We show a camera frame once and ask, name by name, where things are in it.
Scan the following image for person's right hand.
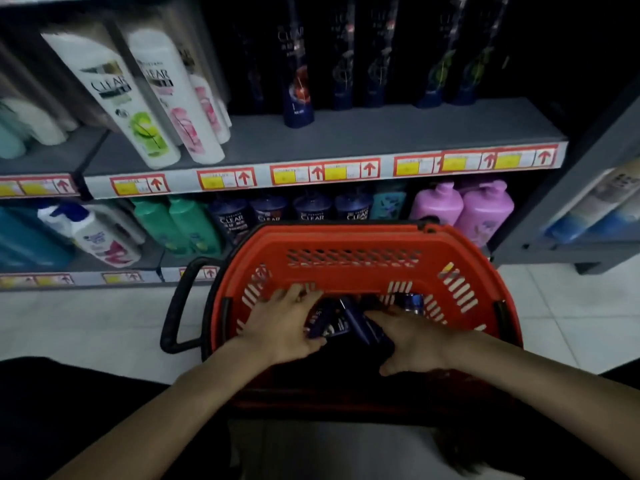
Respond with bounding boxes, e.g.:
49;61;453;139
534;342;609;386
362;307;462;379

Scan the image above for person's left hand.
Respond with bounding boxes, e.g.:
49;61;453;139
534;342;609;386
232;284;329;369

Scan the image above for orange shopping basket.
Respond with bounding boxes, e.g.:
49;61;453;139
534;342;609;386
159;220;525;421

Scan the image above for white pink-label shampoo bottle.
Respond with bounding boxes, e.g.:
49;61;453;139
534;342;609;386
215;94;234;129
187;72;232;145
127;27;226;165

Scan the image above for grey store shelf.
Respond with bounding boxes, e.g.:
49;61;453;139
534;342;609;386
0;0;571;291

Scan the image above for white green-label shampoo bottle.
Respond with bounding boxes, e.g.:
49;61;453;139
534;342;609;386
41;28;182;171

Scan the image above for person's left forearm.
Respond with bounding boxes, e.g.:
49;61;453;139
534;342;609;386
49;339;276;480

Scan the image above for person's right forearm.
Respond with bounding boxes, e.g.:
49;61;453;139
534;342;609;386
447;332;640;478

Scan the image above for person's right grey shoe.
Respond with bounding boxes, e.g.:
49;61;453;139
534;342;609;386
435;429;489;475

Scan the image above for person's black trousers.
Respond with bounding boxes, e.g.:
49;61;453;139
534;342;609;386
0;357;640;480

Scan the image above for navy round bottle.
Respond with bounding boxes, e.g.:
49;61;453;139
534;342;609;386
249;194;289;225
292;193;333;221
333;191;373;221
209;197;253;241

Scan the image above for purple pump bottle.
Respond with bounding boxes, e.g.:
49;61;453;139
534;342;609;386
409;182;465;227
452;179;516;249

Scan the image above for grey end rack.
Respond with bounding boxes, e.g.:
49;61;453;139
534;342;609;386
492;84;640;275

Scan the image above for small teal bottle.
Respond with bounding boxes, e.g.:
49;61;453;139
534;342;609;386
369;187;409;221

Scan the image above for white pump bottle blue cap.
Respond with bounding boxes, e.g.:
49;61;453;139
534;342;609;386
37;203;143;269

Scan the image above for grey metal store shelving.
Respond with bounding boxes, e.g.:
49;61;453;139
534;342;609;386
0;143;559;288

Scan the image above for white blue tube bottle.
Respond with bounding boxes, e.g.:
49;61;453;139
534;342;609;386
542;162;640;245

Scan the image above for beige bottle white base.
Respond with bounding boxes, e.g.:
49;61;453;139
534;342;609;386
29;69;81;131
0;97;69;147

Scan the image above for teal curvy bottle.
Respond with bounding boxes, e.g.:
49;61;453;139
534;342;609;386
0;102;29;161

